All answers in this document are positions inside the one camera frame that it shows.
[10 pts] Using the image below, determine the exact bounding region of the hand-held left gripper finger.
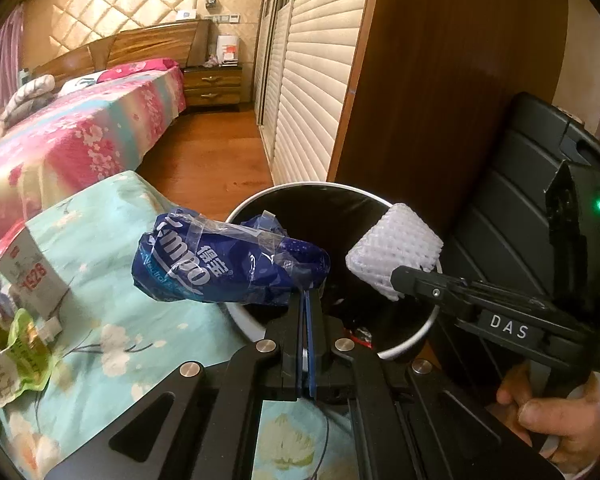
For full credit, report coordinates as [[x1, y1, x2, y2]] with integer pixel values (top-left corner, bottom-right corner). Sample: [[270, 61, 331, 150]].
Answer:
[[45, 290, 311, 480], [308, 287, 571, 480]]

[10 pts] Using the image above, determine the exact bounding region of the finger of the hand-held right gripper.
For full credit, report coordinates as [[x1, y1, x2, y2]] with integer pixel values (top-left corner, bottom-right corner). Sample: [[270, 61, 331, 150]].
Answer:
[[390, 265, 590, 362]]

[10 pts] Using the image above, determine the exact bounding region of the white foam fruit net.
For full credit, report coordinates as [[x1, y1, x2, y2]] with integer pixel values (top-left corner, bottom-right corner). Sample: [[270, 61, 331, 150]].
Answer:
[[345, 202, 443, 302]]

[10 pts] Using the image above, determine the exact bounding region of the blue plastic wrapper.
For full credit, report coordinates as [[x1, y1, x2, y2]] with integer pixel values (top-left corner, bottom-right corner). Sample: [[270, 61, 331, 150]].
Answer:
[[132, 207, 331, 307]]

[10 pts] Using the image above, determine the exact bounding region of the person's right hand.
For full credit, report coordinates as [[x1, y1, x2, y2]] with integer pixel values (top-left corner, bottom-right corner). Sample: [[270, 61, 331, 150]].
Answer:
[[495, 360, 600, 467]]

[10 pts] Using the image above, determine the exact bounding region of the wardrobe with louvered doors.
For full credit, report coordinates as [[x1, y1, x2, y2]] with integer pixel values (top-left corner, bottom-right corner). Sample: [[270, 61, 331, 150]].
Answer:
[[252, 0, 570, 223]]

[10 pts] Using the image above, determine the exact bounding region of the wooden nightstand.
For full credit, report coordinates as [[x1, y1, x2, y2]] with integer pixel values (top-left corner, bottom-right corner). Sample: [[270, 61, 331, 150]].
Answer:
[[182, 62, 243, 113]]

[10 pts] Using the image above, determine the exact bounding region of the white carton with red print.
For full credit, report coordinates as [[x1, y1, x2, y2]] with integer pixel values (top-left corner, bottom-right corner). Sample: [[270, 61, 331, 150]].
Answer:
[[0, 225, 72, 322]]

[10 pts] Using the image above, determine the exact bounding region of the green snack packet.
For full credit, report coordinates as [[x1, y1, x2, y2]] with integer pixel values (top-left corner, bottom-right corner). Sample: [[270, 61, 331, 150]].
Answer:
[[0, 307, 57, 408]]

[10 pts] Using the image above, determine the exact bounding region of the white box with red label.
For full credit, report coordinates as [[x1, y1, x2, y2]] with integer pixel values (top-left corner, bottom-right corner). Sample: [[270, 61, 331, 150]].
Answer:
[[216, 35, 239, 65]]

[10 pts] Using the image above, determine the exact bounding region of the bed with pink floral sheet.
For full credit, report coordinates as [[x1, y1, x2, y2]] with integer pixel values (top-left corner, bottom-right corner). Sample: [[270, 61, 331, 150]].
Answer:
[[0, 57, 188, 233]]

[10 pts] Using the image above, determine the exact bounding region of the pink pillow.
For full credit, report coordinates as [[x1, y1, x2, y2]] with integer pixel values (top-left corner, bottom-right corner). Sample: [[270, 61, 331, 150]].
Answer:
[[97, 57, 181, 82]]

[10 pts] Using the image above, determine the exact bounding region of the wooden headboard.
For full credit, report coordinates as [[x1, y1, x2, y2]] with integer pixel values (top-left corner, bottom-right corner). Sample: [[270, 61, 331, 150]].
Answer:
[[27, 19, 213, 78]]

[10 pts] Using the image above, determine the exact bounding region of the white pillow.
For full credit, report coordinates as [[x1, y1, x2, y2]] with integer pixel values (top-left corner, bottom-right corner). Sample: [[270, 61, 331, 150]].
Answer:
[[59, 72, 106, 95]]

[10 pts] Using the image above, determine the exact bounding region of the pink striped curtain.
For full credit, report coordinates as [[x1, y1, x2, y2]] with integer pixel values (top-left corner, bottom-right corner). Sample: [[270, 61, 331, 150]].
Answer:
[[0, 2, 26, 106]]

